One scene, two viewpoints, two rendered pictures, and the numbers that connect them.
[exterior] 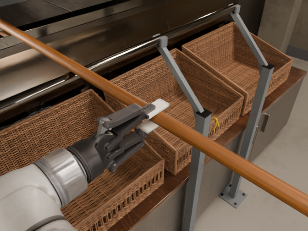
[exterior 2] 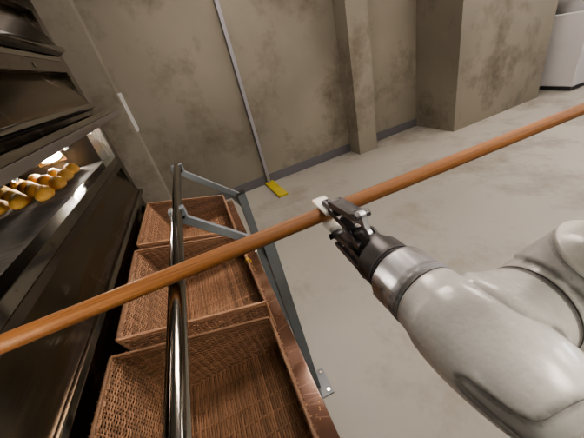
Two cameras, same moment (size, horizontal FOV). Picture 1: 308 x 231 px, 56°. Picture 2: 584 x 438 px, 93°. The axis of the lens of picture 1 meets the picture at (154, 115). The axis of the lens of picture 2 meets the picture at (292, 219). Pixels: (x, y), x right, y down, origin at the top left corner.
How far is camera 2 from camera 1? 54 cm
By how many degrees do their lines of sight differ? 47
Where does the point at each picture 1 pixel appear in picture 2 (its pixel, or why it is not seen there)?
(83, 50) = not seen: hidden behind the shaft
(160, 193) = (290, 349)
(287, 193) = (447, 161)
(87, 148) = (388, 239)
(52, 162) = (418, 261)
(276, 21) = (155, 196)
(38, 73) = (29, 404)
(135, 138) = not seen: hidden behind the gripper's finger
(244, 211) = (304, 315)
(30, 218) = (520, 275)
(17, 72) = not seen: outside the picture
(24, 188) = (472, 279)
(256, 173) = (427, 168)
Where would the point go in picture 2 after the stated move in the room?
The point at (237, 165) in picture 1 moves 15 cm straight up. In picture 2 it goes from (414, 175) to (415, 101)
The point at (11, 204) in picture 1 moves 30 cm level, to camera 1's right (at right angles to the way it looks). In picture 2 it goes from (504, 288) to (480, 163)
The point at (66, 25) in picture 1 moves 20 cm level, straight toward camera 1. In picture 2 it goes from (14, 300) to (88, 295)
